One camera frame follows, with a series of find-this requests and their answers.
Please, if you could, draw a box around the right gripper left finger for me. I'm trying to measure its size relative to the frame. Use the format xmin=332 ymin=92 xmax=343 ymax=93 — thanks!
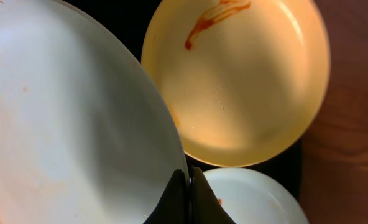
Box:
xmin=144 ymin=169 xmax=189 ymax=224

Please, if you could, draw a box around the light green plate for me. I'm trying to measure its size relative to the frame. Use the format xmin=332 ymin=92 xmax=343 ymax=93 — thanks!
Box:
xmin=0 ymin=0 xmax=186 ymax=224
xmin=204 ymin=167 xmax=309 ymax=224

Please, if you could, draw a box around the black round tray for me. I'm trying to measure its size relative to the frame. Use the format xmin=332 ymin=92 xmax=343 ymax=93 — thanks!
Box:
xmin=65 ymin=0 xmax=303 ymax=200

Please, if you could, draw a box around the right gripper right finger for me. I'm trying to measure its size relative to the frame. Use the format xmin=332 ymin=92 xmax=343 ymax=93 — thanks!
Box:
xmin=191 ymin=167 xmax=234 ymax=224

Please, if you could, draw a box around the yellow plate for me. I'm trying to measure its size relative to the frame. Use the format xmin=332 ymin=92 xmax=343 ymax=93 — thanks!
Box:
xmin=141 ymin=0 xmax=330 ymax=167

